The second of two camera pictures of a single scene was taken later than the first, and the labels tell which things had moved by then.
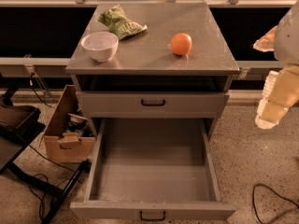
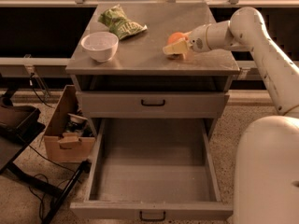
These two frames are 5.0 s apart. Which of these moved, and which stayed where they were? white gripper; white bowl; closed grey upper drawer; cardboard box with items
Moved: white gripper
Stayed: closed grey upper drawer; white bowl; cardboard box with items
